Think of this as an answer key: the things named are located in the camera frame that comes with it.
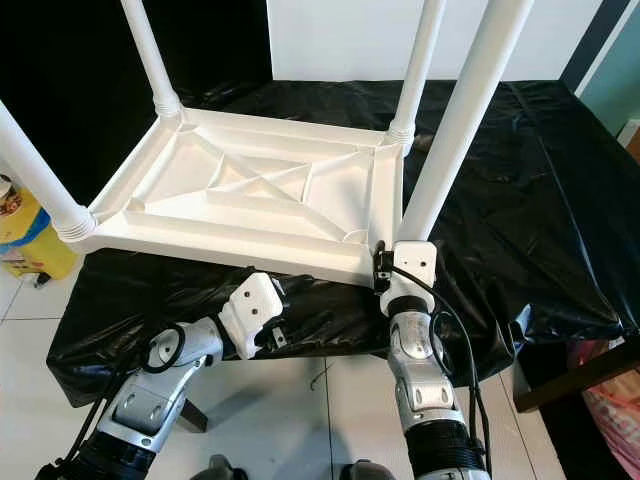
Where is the white plastic children table top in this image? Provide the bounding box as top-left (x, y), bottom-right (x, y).
top-left (80, 105), bottom-right (407, 290)

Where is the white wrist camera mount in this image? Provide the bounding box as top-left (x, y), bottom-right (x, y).
top-left (380, 240), bottom-right (440, 317)
top-left (218, 272), bottom-right (287, 360)

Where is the dark grey door frame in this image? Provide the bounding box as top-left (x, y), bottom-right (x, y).
top-left (560, 0), bottom-right (632, 92)

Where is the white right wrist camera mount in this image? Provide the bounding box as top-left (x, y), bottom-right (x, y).
top-left (380, 240), bottom-right (440, 317)

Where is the yellow cardboard box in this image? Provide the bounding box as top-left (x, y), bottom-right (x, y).
top-left (0, 190), bottom-right (77, 282)

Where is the grey robot right leg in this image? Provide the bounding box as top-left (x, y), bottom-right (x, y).
top-left (340, 460), bottom-right (397, 480)

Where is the white plastic table leg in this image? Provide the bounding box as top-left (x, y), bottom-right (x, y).
top-left (0, 100), bottom-right (97, 244)
top-left (120, 0), bottom-right (184, 120)
top-left (387, 0), bottom-right (447, 152)
top-left (395, 0), bottom-right (537, 247)

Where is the pink patterned bag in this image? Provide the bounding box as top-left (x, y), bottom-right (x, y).
top-left (570, 340), bottom-right (640, 463)

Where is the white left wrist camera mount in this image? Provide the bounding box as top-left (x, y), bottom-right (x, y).
top-left (218, 272), bottom-right (287, 360)

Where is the black door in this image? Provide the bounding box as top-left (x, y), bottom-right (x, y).
top-left (0, 0), bottom-right (271, 232)

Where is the black shiny table cloth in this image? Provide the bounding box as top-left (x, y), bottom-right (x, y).
top-left (48, 80), bottom-right (640, 407)

